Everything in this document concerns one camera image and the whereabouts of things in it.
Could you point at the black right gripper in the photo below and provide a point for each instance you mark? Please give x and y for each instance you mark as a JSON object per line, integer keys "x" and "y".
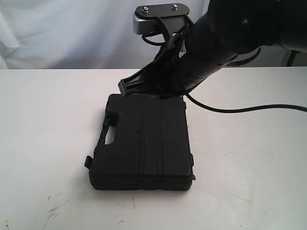
{"x": 159, "y": 78}

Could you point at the black plastic tool case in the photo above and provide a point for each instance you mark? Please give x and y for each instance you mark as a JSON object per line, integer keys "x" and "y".
{"x": 143, "y": 145}

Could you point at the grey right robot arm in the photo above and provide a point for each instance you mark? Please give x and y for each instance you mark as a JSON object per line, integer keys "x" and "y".
{"x": 192, "y": 51}

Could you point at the black stand pole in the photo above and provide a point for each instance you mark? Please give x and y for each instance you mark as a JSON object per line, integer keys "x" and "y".
{"x": 291, "y": 58}

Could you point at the white backdrop curtain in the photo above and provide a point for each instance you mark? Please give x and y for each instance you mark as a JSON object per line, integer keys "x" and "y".
{"x": 71, "y": 34}

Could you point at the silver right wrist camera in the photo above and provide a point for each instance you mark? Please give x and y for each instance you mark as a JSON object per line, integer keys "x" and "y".
{"x": 160, "y": 18}

